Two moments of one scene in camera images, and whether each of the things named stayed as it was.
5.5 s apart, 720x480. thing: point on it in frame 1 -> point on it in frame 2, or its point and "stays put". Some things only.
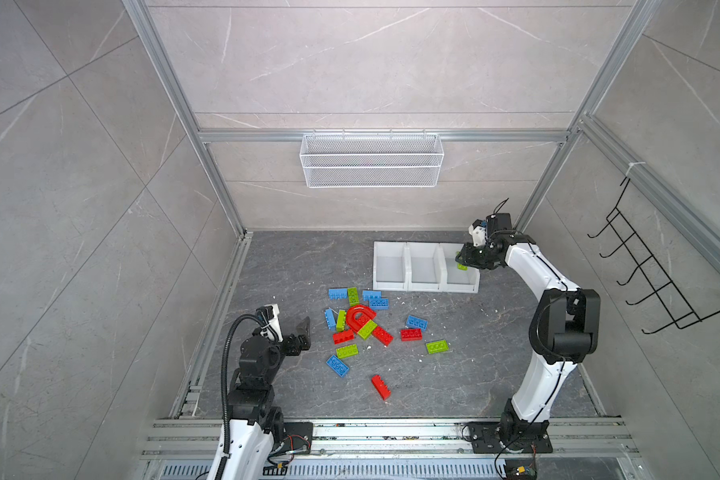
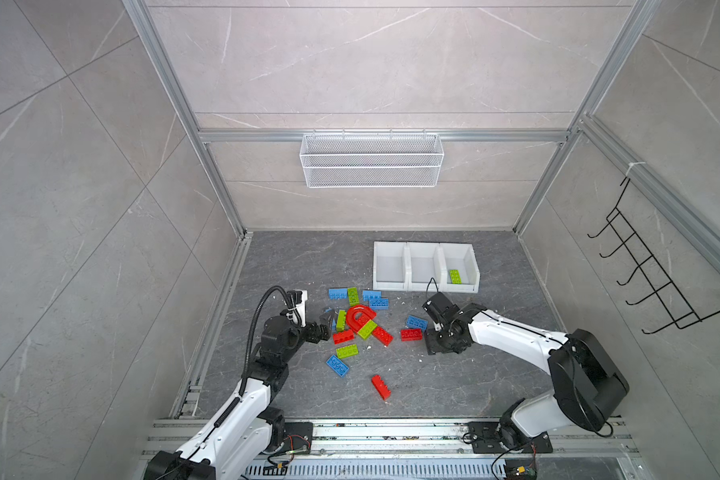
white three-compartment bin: x=421 y=266 stays put
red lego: x=382 y=336 stays put
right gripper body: x=483 y=256 -> x=441 y=330
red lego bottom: x=381 y=387 stays put
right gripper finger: x=465 y=255 -> x=439 y=343
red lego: x=411 y=334 stays put
